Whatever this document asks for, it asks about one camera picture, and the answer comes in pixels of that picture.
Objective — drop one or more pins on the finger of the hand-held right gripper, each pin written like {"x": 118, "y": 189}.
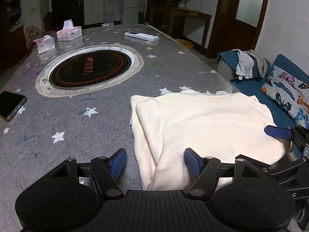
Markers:
{"x": 289, "y": 165}
{"x": 277, "y": 133}

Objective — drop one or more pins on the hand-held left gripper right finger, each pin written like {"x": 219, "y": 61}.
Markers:
{"x": 192, "y": 163}

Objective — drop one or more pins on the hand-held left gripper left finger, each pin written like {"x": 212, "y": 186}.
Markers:
{"x": 118, "y": 164}

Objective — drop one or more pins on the cream white garment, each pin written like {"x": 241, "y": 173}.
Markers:
{"x": 205, "y": 125}

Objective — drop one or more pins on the butterfly print pillow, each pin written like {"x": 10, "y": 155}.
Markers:
{"x": 287, "y": 89}

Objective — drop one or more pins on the grey star-printed tablecloth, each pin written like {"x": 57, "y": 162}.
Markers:
{"x": 84, "y": 130}

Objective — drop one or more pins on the blue sofa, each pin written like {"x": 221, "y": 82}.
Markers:
{"x": 246, "y": 85}

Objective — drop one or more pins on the grey white garment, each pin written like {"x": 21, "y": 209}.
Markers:
{"x": 245, "y": 62}

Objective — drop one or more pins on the round built-in induction cooker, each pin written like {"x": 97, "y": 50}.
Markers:
{"x": 89, "y": 69}

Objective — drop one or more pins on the brown door with frosted glass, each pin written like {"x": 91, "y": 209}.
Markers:
{"x": 231, "y": 29}

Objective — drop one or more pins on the wicker basket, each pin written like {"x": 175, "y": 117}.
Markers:
{"x": 184, "y": 44}

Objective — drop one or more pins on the black smartphone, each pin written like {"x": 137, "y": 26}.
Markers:
{"x": 10, "y": 105}

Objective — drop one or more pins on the white remote control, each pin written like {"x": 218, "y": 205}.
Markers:
{"x": 142, "y": 36}

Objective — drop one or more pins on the small plastic container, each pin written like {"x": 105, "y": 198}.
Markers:
{"x": 107, "y": 25}

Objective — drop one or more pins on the large white tissue box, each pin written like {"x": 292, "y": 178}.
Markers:
{"x": 70, "y": 33}

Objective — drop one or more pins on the small pink tissue pack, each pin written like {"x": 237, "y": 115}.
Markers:
{"x": 45, "y": 44}

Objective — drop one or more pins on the wooden side table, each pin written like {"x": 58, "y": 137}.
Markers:
{"x": 190, "y": 15}

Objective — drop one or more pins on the printed child sofa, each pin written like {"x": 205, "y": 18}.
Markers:
{"x": 32, "y": 35}

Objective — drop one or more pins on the dark wooden chair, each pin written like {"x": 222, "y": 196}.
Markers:
{"x": 50, "y": 21}

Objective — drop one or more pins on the glass kettle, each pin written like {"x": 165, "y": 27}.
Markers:
{"x": 184, "y": 3}

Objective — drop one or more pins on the water dispenser with blue bottle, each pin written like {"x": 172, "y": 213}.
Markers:
{"x": 108, "y": 4}

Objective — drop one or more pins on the white refrigerator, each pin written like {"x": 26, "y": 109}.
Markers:
{"x": 131, "y": 3}

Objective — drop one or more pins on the dark wooden cabinet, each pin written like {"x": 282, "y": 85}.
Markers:
{"x": 12, "y": 41}

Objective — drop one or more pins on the dark wooden door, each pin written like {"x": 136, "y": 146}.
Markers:
{"x": 68, "y": 4}

